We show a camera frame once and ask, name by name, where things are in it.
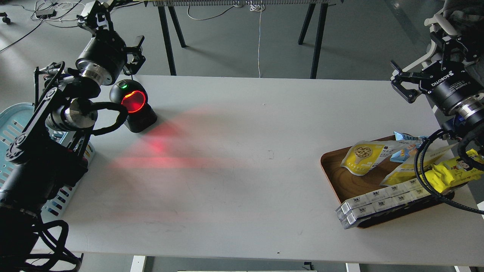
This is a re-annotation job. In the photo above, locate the white office chair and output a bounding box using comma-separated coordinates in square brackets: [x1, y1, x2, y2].
[422, 9, 459, 71]

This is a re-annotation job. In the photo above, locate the dark clothing on chair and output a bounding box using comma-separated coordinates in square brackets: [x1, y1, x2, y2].
[443, 0, 484, 40]

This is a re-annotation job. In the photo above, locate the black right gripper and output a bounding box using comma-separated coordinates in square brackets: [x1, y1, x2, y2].
[390, 26, 484, 116]

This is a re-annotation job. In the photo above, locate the black table legs background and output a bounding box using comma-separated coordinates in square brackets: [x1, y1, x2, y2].
[153, 0, 330, 79]

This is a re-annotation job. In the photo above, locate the bright yellow cartoon snack bag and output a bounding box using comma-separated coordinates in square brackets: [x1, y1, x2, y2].
[425, 157, 483, 194]

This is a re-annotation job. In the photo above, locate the brown wooden tray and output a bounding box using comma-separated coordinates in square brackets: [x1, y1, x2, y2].
[320, 147, 439, 210]

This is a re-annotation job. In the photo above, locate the pale yellow snack bag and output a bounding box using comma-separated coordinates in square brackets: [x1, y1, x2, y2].
[380, 144, 456, 186]

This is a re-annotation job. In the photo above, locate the yellow white snack pouch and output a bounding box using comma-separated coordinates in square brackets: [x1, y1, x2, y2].
[340, 141, 407, 176]

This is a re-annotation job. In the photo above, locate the white long snack box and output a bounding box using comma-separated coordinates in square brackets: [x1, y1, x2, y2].
[335, 178, 437, 229]

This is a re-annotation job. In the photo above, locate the black barcode scanner red window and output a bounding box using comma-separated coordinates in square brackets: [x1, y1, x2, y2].
[109, 79, 157, 133]

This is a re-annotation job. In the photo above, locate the white hanging cable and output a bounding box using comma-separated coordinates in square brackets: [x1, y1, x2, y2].
[250, 3, 266, 78]

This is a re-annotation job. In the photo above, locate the blue snack packet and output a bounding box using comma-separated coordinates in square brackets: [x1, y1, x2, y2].
[389, 131, 427, 163]

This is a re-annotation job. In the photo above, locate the floor cables and power strip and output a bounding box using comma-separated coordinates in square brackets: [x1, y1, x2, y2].
[0, 0, 99, 53]

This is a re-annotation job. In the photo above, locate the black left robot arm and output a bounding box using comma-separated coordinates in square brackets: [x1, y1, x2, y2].
[1, 0, 147, 272]

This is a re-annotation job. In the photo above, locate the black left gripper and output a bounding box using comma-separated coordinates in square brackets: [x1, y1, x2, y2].
[76, 0, 146, 86]

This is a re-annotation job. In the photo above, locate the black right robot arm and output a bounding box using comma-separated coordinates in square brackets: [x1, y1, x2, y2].
[391, 31, 483, 170]

